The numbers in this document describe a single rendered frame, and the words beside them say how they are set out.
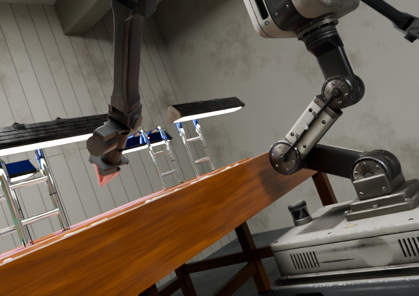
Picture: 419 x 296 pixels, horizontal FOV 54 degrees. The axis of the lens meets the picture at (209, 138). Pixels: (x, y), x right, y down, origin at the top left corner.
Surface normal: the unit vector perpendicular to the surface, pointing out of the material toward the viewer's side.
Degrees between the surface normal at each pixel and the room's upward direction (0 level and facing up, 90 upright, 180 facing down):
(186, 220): 90
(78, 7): 90
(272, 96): 90
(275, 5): 90
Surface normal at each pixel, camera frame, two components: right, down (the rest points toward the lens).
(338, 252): -0.65, 0.20
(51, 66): 0.68, -0.30
